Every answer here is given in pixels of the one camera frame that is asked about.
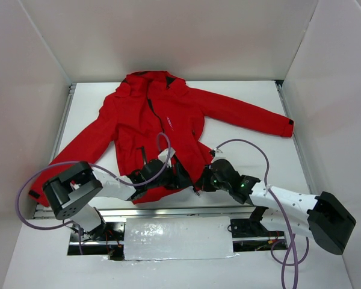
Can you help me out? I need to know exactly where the red hooded jacket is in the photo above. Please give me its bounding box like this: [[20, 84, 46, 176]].
[[28, 71, 294, 206]]

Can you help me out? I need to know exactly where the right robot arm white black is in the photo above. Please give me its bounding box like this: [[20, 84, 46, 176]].
[[197, 159, 356, 255]]

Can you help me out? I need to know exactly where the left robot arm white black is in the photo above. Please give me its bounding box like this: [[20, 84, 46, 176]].
[[43, 159, 192, 240]]

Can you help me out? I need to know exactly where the white foil covered block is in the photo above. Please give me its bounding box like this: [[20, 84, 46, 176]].
[[123, 216, 235, 261]]

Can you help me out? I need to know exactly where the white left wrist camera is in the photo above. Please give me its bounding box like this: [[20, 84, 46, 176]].
[[158, 148, 175, 167]]

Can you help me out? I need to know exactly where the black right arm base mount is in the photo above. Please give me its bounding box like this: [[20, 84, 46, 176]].
[[227, 207, 286, 252]]

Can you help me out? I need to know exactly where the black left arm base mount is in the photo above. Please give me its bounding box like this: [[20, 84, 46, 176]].
[[67, 221, 126, 261]]

